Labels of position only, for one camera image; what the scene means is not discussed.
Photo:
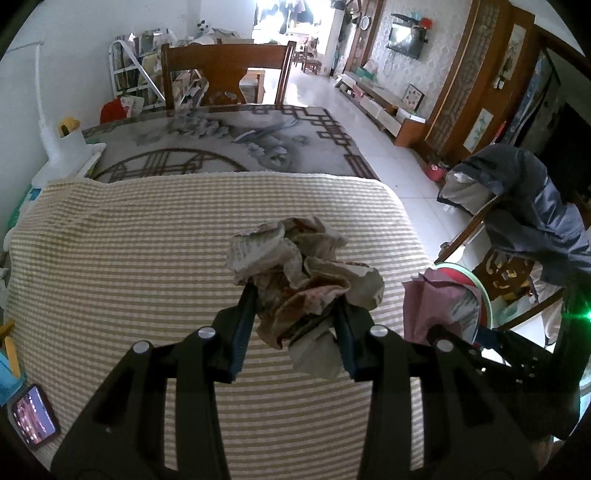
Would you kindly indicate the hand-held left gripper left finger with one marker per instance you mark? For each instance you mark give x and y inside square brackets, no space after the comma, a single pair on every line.
[242,332]

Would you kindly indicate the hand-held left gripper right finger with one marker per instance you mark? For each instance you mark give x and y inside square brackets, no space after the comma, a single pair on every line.
[344,341]

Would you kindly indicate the beige striped cloth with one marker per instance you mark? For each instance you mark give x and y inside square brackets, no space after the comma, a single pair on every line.
[138,254]

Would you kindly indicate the yellow small item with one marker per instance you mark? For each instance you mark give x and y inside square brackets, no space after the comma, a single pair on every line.
[69,125]

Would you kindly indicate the small red pot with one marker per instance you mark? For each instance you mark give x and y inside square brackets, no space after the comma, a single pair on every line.
[435,172]

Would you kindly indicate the framed wall painting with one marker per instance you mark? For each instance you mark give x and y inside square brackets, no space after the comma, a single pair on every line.
[478,130]

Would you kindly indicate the red plastic container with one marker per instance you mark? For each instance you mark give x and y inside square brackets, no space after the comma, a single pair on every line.
[113,111]

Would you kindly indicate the carved wooden armchair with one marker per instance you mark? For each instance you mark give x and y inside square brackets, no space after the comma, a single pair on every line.
[503,272]

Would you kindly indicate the newspaper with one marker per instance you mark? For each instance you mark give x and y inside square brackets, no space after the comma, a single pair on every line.
[304,277]

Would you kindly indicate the pink cloth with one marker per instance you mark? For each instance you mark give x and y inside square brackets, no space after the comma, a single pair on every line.
[429,300]

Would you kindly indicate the grey blue jacket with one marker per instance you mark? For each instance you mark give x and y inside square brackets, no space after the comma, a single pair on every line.
[517,194]

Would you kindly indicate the teal white packet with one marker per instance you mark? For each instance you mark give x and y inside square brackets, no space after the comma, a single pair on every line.
[25,205]

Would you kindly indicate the hanging clothes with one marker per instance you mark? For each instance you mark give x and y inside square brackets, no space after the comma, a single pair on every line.
[288,11]

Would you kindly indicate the grey patterned table cover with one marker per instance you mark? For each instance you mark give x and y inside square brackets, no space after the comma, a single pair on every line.
[184,138]

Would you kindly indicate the wall shelf with containers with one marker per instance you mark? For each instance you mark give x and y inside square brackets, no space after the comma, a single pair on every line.
[413,21]

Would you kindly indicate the round wall clock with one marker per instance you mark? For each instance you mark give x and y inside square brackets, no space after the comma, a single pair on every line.
[365,23]

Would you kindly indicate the wooden television cabinet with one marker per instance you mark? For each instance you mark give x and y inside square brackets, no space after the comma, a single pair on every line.
[383,106]

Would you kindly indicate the white foam box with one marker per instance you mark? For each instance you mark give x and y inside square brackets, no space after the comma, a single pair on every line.
[69,159]

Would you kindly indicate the sofa with cushions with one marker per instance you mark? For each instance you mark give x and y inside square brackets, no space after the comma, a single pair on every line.
[221,37]

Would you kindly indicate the blue plastic bag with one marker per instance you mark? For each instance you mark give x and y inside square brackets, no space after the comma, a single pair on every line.
[9,378]

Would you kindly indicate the smartphone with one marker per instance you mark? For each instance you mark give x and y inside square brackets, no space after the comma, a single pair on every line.
[34,415]

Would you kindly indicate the small wooden chair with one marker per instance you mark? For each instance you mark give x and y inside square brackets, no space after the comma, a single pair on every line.
[312,57]

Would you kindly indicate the yellow plastic piece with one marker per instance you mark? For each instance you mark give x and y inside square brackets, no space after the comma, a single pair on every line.
[10,346]

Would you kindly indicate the framed picture with star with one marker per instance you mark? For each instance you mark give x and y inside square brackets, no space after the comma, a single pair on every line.
[412,98]

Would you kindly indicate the wall television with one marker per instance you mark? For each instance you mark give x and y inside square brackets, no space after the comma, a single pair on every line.
[404,41]

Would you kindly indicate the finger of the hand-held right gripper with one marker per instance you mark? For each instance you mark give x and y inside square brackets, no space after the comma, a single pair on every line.
[489,339]
[531,397]

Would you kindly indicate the red basin with green rim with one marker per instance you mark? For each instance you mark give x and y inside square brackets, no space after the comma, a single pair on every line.
[485,304]

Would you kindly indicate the hanging wall scroll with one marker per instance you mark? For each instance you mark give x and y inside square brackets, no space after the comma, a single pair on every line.
[511,55]

